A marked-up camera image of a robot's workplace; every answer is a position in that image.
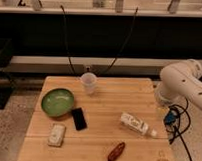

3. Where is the green ceramic bowl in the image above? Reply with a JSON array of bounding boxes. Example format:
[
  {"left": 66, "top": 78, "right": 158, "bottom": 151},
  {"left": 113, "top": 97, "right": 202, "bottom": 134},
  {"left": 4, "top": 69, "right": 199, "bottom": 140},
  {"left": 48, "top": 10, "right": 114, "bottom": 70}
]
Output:
[{"left": 41, "top": 88, "right": 74, "bottom": 117}]

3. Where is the translucent plastic cup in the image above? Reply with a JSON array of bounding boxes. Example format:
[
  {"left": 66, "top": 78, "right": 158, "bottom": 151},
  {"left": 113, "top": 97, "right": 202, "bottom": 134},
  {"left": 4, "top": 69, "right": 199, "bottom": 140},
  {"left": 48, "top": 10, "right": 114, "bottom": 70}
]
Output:
[{"left": 80, "top": 72, "right": 97, "bottom": 95}]

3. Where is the brown wooden-handled tool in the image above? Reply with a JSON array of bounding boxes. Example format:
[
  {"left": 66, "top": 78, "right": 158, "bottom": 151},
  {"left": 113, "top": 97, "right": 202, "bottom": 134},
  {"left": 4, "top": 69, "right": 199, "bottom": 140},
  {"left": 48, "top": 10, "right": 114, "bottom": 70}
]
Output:
[{"left": 107, "top": 142, "right": 125, "bottom": 161}]

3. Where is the blue connector plug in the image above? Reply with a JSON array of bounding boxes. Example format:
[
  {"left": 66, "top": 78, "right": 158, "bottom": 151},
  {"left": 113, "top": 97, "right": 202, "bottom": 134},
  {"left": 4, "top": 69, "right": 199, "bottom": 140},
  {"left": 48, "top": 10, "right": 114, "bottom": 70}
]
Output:
[{"left": 163, "top": 110, "right": 177, "bottom": 125}]

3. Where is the black cable left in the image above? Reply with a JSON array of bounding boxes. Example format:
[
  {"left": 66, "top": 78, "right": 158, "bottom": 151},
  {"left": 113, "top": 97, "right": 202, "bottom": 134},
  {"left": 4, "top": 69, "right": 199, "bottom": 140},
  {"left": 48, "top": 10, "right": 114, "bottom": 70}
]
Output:
[{"left": 57, "top": 5, "right": 79, "bottom": 76}]

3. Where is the white rectangular packet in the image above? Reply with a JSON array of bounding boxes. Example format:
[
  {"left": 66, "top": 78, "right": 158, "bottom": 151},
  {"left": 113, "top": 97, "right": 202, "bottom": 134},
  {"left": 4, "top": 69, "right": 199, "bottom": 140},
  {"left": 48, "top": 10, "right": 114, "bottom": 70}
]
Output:
[{"left": 47, "top": 123, "right": 66, "bottom": 147}]

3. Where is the black cable right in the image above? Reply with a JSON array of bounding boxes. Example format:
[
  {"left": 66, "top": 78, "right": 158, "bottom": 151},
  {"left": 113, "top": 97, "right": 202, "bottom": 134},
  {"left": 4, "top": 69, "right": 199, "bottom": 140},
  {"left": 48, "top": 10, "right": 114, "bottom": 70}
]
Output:
[{"left": 100, "top": 5, "right": 139, "bottom": 77}]

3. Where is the black smartphone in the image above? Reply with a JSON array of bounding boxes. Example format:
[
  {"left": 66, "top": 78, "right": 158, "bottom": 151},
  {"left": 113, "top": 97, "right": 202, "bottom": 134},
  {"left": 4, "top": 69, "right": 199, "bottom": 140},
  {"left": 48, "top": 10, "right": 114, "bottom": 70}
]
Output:
[{"left": 71, "top": 108, "right": 87, "bottom": 130}]

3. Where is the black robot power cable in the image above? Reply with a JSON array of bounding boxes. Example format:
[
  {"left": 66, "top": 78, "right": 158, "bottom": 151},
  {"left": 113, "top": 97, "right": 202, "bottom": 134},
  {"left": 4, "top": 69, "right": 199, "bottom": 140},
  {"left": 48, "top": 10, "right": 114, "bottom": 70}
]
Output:
[{"left": 165, "top": 96, "right": 197, "bottom": 161}]

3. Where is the black box at left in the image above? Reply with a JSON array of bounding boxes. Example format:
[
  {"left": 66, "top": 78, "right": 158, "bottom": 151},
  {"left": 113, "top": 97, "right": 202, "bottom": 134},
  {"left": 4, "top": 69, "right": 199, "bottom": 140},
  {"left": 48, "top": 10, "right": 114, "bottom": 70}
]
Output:
[{"left": 0, "top": 38, "right": 14, "bottom": 110}]

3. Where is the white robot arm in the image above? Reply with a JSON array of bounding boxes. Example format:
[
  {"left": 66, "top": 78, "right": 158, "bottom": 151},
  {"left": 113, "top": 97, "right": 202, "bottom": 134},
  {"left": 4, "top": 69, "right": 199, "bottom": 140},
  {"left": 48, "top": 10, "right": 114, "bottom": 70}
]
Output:
[{"left": 155, "top": 59, "right": 202, "bottom": 110}]

